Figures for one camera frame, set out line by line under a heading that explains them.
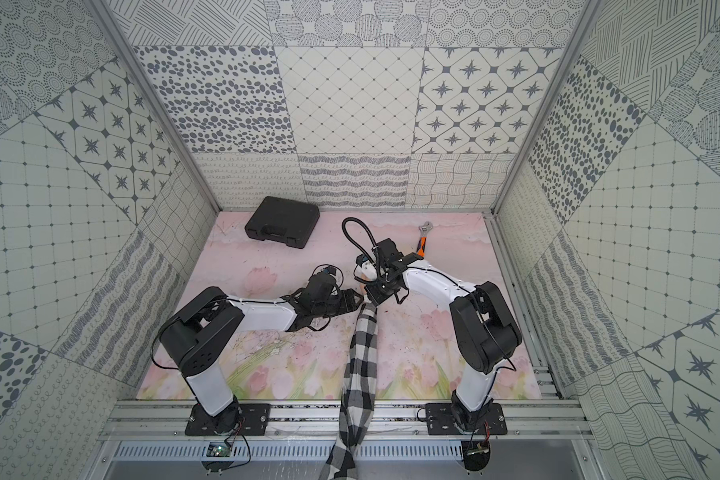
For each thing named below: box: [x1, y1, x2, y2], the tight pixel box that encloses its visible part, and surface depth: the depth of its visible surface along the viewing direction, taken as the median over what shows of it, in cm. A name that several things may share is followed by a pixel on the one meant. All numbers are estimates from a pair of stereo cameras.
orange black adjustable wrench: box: [416, 221, 434, 257], surface depth 113 cm
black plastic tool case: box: [244, 196, 321, 249], surface depth 115 cm
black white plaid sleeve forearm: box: [319, 303, 379, 480], surface depth 74 cm
